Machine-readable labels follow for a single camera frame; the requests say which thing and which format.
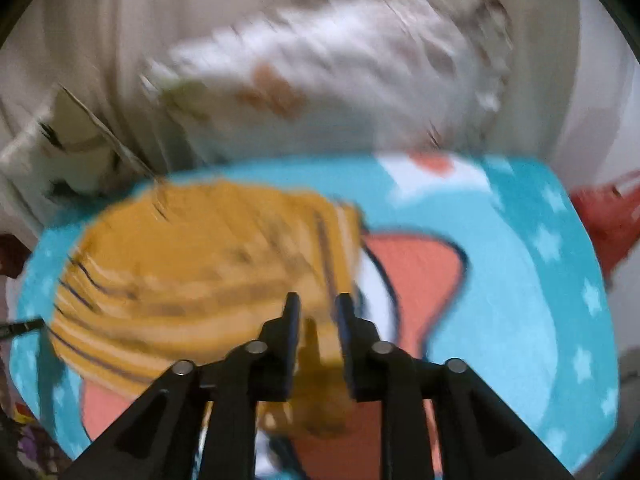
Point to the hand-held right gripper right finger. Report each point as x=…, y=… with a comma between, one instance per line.
x=345, y=330

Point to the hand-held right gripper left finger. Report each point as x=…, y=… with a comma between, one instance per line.
x=294, y=330

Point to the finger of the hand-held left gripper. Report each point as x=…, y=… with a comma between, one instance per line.
x=22, y=327

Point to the yellow striped small garment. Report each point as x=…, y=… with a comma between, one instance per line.
x=200, y=270

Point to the blue printed blanket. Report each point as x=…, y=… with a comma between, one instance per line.
x=520, y=310

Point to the white patterned cloth pile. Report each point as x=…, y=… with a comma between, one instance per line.
x=340, y=85

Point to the red cloth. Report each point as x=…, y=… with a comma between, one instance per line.
x=607, y=220

